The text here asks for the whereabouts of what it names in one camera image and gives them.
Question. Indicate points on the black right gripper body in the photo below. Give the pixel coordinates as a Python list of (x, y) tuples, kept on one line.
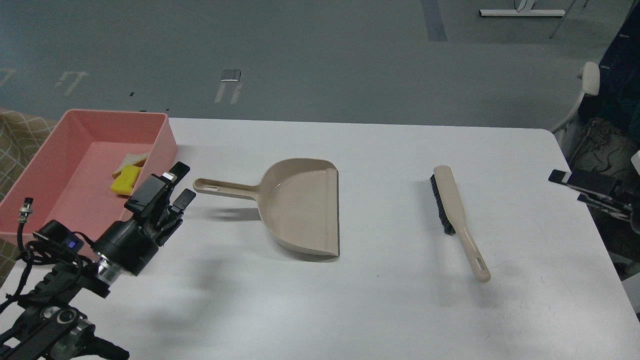
[(624, 202)]

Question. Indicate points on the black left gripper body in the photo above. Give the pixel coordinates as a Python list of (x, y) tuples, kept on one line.
[(127, 247)]

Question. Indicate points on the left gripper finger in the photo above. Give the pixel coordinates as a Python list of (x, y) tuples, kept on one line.
[(148, 202), (175, 211)]

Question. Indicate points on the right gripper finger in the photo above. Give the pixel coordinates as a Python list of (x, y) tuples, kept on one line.
[(586, 182), (609, 206)]

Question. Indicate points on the yellow green sponge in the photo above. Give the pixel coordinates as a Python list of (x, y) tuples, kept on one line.
[(124, 183)]

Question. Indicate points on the white bread slice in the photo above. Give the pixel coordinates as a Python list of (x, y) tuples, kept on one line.
[(131, 159)]

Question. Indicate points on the beige plastic dustpan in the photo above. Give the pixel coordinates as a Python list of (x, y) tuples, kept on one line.
[(297, 200)]

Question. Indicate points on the beige hand brush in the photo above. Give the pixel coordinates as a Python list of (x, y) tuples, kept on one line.
[(452, 214)]

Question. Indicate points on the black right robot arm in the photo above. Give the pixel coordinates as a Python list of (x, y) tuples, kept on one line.
[(606, 194)]

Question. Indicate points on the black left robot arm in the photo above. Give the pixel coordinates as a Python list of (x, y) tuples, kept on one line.
[(59, 263)]

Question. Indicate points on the pink plastic bin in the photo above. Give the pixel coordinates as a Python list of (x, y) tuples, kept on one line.
[(70, 176)]

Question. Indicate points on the white chair armrest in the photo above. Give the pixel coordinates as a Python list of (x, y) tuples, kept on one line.
[(590, 85)]

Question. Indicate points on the beige patterned cloth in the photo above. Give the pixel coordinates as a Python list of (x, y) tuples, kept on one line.
[(21, 136)]

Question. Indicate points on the white table leg base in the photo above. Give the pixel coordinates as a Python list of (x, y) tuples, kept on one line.
[(523, 9)]

